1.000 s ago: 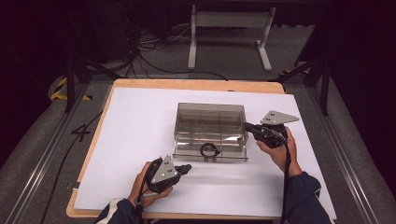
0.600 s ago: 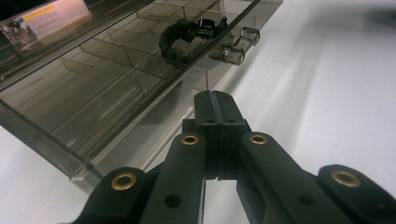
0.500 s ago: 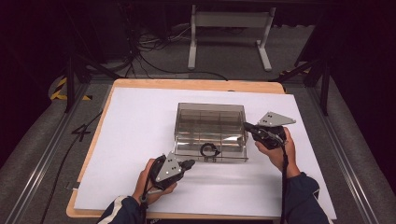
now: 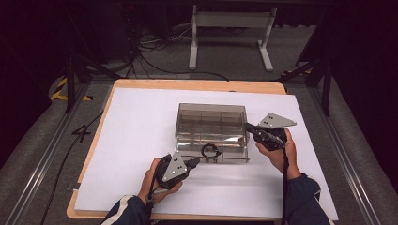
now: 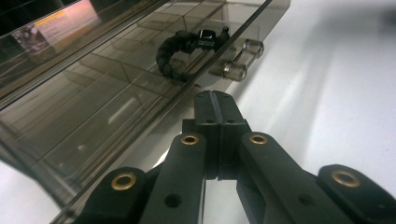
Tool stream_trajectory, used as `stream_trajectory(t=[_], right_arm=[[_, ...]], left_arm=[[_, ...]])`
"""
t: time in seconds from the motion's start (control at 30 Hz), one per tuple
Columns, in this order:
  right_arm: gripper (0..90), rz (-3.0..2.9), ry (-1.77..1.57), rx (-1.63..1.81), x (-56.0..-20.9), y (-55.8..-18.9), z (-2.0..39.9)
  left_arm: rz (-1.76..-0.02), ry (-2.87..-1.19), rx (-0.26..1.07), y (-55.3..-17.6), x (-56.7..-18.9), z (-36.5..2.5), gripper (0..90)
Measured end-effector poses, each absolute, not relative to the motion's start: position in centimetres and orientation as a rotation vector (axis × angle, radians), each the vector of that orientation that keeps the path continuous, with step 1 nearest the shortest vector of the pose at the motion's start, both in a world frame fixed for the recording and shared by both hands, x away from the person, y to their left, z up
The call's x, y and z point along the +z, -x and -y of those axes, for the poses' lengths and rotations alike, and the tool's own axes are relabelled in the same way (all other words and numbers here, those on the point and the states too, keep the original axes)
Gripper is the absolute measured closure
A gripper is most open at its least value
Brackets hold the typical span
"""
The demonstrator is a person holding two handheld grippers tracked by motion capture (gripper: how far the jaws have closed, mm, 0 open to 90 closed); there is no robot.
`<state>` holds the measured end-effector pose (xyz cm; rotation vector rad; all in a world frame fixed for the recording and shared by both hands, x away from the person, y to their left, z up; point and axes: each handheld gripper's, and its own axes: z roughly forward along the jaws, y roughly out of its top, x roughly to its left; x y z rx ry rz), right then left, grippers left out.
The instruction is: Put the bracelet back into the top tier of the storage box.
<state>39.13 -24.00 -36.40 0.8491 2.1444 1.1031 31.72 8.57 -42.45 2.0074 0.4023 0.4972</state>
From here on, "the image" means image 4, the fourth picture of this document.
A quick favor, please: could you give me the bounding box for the wooden table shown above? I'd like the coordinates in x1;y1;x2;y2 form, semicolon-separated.
66;78;339;221

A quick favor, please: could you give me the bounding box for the person's right hand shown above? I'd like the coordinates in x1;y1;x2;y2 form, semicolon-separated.
254;128;301;181

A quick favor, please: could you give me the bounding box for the white paper sheet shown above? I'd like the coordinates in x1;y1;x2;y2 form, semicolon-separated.
74;87;339;221

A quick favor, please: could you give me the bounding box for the tangle of cables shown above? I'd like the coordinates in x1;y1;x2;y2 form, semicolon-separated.
125;24;195;60

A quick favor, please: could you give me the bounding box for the person's left hand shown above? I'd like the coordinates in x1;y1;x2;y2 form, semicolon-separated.
137;157;184;205

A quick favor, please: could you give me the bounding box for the black floor cable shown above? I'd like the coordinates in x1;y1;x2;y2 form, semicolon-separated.
137;52;230;83

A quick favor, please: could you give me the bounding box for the left hand-held gripper cable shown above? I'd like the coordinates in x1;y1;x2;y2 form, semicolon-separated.
144;156;172;225

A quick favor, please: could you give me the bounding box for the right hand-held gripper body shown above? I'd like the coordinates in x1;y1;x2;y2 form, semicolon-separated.
253;112;298;152

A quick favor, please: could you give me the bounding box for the white metal table frame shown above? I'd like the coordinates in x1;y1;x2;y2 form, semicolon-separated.
188;4;278;72

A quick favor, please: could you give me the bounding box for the thin black cable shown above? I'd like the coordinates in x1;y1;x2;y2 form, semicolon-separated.
39;112;104;225

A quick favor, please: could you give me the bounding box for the black hair tie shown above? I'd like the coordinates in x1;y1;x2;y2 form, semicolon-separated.
200;142;223;158

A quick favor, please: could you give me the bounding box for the clear plastic drawer box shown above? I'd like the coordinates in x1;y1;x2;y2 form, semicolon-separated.
174;102;252;164

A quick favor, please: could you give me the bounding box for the black metal stand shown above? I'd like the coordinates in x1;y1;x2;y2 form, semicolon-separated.
64;54;123;114
270;55;333;117

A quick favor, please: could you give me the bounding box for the right hand-held gripper cable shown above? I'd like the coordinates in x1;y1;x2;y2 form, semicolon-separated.
280;139;290;225

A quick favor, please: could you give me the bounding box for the hand-held gripper cable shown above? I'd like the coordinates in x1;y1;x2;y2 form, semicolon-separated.
280;139;290;225
144;156;172;225

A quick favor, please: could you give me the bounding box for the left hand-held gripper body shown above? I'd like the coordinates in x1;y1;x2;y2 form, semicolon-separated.
155;151;191;190

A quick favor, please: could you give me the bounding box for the aluminium floor rail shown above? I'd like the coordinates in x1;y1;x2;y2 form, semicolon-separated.
4;82;92;225
308;87;381;225

